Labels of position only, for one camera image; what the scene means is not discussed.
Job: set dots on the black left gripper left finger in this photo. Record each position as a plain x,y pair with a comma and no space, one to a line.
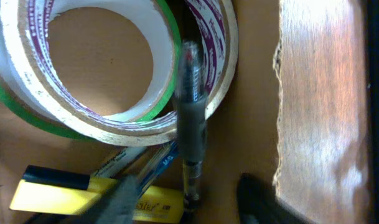
115,207

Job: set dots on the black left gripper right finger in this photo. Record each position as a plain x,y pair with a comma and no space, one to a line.
257,204

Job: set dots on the yellow highlighter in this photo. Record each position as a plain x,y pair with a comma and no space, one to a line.
157,204

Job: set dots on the blue ballpoint pen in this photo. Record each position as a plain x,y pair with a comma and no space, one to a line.
156,166

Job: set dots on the cardboard box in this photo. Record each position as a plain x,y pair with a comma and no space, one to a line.
296,113

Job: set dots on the green tape roll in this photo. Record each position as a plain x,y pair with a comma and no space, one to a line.
167,62

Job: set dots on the black marker pen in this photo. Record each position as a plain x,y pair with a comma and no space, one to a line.
61,178

